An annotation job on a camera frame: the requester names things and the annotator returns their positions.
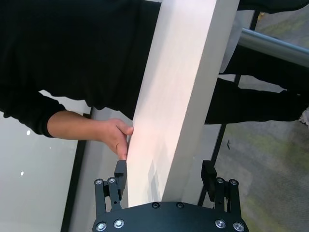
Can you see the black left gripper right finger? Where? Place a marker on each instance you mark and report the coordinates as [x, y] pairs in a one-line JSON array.
[[208, 181]]

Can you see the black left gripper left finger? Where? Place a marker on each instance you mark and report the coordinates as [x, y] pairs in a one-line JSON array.
[[120, 178]]

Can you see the white table top board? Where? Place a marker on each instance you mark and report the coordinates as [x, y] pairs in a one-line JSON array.
[[173, 96]]

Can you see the person right forearm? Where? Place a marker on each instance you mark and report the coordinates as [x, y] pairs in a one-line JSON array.
[[72, 125]]

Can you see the person right hand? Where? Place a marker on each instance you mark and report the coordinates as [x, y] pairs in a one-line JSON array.
[[116, 135]]

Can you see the small black floor debris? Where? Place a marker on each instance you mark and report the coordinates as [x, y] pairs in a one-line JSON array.
[[228, 144]]

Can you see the black framed whiteboard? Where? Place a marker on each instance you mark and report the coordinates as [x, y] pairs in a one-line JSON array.
[[36, 181]]

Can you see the black trousers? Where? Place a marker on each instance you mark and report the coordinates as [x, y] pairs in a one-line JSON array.
[[253, 101]]

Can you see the black white patterned sneaker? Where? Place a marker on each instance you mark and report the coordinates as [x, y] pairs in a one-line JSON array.
[[305, 118]]

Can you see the white under-table mounting plate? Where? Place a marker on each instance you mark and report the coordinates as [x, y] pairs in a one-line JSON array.
[[229, 53]]

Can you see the person in black shirt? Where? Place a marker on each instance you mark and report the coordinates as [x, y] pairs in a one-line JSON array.
[[72, 48]]

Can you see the grey metal table leg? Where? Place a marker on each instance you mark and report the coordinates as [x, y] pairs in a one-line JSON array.
[[277, 46]]

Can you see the small yellow floor scrap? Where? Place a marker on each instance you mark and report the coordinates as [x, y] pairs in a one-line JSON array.
[[260, 15]]

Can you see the black wall baseboard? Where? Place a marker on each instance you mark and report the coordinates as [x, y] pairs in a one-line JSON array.
[[215, 154]]

